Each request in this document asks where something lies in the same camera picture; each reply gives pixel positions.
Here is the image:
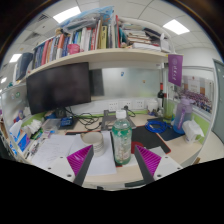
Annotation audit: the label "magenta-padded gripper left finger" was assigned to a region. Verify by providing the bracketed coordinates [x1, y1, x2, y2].
[45, 144, 96, 188]

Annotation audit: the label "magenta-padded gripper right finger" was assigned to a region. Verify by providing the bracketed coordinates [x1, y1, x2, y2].
[133, 144, 184, 185]

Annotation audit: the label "green-labelled clear drink bottle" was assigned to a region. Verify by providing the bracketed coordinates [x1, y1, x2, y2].
[111, 109, 133, 166]

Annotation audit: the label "purple translucent water bottle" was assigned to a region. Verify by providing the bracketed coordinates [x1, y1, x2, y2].
[173, 97, 194, 135]

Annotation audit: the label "white napkin sheet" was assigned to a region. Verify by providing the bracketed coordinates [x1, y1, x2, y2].
[148, 145, 167, 158]

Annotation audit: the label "flat round red coaster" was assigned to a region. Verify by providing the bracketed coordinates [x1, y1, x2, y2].
[130, 141, 145, 155]

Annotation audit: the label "black desk mat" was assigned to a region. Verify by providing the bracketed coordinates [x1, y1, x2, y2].
[109, 124, 184, 168]

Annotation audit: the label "blank white paper sheet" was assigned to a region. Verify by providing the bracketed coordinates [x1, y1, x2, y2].
[68, 131, 118, 177]

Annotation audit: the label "handwritten white paper sheet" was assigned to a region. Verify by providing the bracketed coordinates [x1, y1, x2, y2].
[31, 133, 77, 169]

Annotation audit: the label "small blue electronic box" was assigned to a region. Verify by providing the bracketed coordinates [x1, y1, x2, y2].
[59, 116, 74, 128]

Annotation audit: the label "clear plastic box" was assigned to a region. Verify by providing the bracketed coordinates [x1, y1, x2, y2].
[43, 118, 63, 132]

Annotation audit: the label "grey metal laptop stand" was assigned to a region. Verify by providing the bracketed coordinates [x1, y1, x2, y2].
[100, 109, 137, 132]

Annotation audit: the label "glass with yellow liquid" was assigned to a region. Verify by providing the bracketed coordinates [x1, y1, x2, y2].
[163, 99, 174, 123]

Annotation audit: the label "white tissue pack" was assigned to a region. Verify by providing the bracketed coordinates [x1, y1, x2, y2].
[182, 119, 205, 143]

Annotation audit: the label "white jar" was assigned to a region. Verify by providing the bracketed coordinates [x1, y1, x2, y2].
[147, 99, 159, 114]

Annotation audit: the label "dark wine bottle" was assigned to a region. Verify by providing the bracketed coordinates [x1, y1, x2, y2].
[157, 82, 166, 108]

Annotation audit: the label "black computer monitor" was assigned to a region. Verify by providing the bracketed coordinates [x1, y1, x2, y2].
[25, 61, 93, 116]

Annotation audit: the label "group photo poster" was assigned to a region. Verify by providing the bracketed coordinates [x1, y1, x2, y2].
[173, 74, 214, 114]

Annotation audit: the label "purple hanging pennant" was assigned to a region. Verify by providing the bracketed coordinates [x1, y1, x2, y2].
[167, 53, 184, 88]

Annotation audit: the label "shelf unit with books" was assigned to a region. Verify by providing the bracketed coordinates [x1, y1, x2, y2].
[14, 6, 176, 84]

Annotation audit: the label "tangled black cables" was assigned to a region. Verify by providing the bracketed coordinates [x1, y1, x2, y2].
[64, 106, 101, 131]

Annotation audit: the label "white wall socket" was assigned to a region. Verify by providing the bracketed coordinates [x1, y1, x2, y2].
[134, 99, 145, 109]
[121, 99, 133, 110]

